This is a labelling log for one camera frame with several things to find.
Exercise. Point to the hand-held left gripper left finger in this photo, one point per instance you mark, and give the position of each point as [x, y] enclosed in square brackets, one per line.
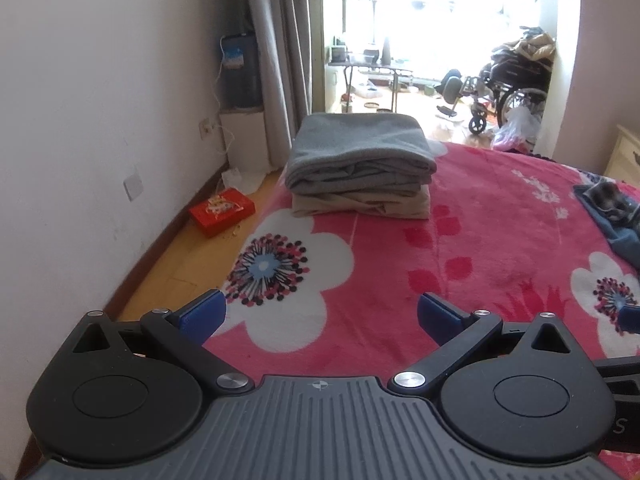
[202, 312]

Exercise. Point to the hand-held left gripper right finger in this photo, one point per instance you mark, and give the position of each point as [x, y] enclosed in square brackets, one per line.
[440, 315]

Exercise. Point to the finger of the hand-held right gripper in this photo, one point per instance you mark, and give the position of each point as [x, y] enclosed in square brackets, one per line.
[631, 319]

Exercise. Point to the grey sweatshirt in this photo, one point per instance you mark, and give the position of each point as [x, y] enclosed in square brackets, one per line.
[360, 150]

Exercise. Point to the red floral blanket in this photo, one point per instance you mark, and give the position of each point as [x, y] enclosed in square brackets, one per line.
[450, 260]

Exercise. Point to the dark blue garment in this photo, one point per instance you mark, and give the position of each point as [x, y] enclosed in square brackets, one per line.
[625, 240]

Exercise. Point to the red cardboard box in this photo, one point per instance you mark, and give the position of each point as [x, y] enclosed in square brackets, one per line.
[222, 210]

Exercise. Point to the small dark plaid cloth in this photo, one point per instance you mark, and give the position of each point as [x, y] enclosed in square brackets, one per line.
[607, 195]

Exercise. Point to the beige folded garment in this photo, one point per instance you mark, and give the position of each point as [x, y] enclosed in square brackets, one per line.
[360, 205]

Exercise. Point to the white crumpled paper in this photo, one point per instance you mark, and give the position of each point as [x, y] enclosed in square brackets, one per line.
[240, 180]

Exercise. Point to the cream nightstand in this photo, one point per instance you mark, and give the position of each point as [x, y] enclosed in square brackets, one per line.
[625, 152]

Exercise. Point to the white cabinet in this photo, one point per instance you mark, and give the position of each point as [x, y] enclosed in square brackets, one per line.
[245, 137]

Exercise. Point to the white plastic bag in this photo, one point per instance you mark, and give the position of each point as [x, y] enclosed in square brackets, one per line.
[517, 127]

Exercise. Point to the wheelchair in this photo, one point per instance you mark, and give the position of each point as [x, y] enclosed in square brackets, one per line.
[510, 90]

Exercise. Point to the dark grey water dispenser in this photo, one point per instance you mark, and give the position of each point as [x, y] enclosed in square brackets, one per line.
[242, 75]

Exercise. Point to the dark folding table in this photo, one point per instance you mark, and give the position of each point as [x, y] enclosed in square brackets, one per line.
[370, 67]

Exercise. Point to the grey curtain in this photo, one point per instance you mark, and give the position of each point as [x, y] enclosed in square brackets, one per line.
[285, 60]

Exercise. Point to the beige padded jacket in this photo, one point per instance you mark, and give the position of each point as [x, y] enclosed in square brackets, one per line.
[537, 42]

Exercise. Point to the wall switch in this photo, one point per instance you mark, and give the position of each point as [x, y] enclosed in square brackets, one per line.
[134, 186]

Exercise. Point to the wall socket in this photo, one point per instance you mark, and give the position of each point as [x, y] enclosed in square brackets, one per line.
[208, 128]

